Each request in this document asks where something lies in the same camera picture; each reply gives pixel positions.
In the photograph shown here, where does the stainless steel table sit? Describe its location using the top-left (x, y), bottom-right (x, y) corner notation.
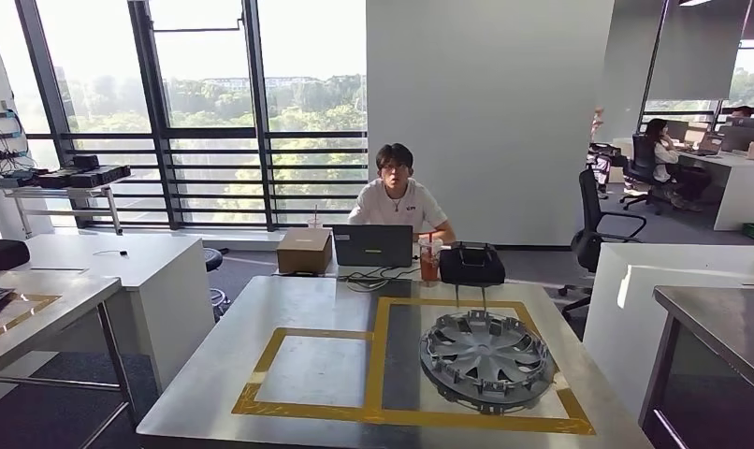
top-left (135, 275), bottom-right (656, 449)
top-left (0, 271), bottom-right (138, 449)
top-left (638, 284), bottom-right (754, 449)

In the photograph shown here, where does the dark grey laptop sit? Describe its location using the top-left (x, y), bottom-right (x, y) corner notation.
top-left (332, 224), bottom-right (414, 268)

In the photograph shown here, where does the grey roller blind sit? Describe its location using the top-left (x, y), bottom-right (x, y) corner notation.
top-left (646, 0), bottom-right (754, 102)

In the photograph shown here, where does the long black charger bank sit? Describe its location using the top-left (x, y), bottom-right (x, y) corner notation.
top-left (0, 165), bottom-right (132, 190)

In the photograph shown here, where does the plastic cup orange drink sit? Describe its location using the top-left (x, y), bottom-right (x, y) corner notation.
top-left (417, 232), bottom-right (444, 284)

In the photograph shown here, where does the black zipped case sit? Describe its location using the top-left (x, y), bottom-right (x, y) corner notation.
top-left (0, 238), bottom-right (31, 272)

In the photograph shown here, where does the dark computer monitor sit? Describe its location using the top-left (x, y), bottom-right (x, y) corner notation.
top-left (719, 125), bottom-right (754, 159)

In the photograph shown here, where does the white frame rack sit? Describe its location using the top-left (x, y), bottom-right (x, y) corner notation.
top-left (0, 180), bottom-right (134, 238)

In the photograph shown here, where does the small open laptop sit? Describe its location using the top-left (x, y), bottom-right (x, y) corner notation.
top-left (691, 131), bottom-right (725, 157)

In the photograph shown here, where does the white office desk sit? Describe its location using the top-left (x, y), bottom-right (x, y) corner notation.
top-left (612, 137), bottom-right (754, 232)

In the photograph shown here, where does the black handbag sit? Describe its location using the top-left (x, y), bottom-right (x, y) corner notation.
top-left (439, 241), bottom-right (507, 287)

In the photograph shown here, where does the silver wheel hubcap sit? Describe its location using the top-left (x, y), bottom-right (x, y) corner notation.
top-left (418, 310), bottom-right (557, 415)

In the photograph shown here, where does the small black round stool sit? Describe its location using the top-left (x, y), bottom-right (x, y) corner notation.
top-left (203, 247), bottom-right (233, 322)

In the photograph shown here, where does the black window railing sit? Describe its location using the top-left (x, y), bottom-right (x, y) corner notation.
top-left (24, 128), bottom-right (369, 227)

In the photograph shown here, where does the brown cardboard box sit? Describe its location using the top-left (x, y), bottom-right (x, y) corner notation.
top-left (276, 227), bottom-right (334, 276)

